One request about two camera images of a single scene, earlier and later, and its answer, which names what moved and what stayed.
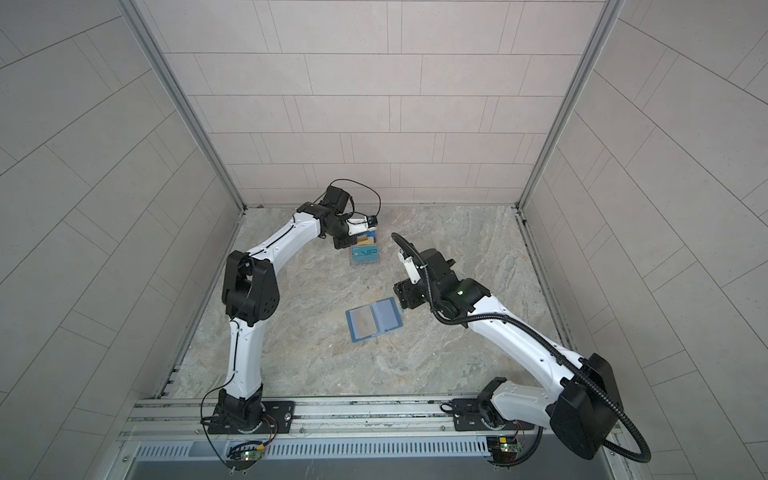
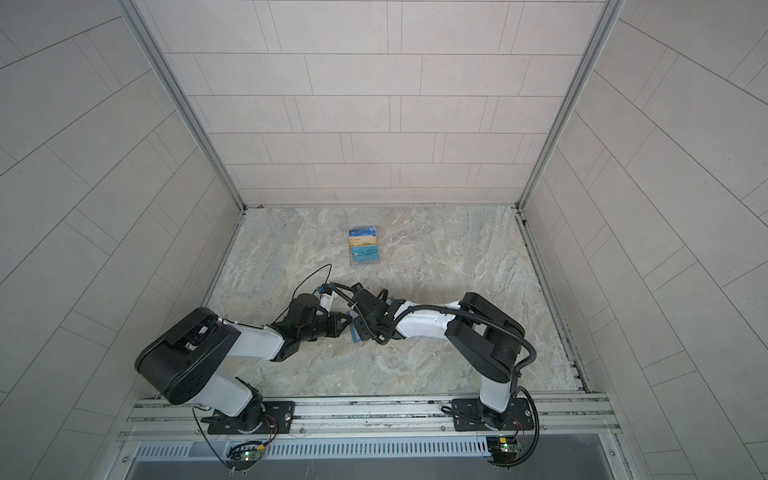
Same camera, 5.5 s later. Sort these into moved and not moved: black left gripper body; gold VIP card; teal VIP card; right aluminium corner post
Moved: black left gripper body
Not moved: right aluminium corner post; gold VIP card; teal VIP card
